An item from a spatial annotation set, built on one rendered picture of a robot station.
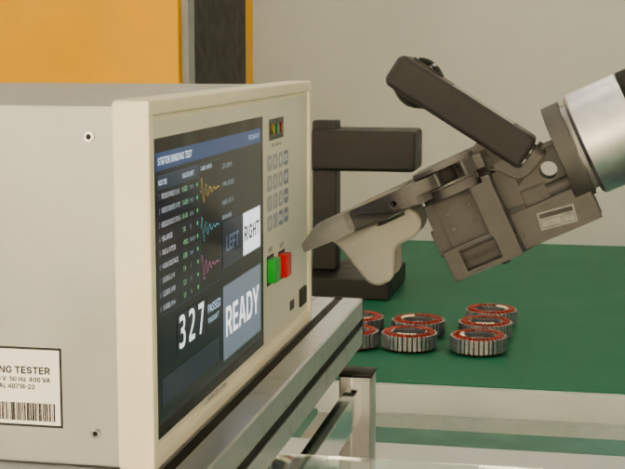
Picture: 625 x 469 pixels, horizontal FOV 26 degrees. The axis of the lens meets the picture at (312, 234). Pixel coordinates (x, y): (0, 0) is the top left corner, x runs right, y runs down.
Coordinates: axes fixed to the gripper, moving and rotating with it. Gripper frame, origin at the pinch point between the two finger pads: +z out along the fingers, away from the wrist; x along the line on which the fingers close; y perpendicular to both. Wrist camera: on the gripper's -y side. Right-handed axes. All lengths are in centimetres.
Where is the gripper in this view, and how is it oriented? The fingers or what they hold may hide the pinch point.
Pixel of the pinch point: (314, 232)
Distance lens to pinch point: 100.7
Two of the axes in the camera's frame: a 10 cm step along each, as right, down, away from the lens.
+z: -8.9, 4.0, 2.4
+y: 4.2, 9.1, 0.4
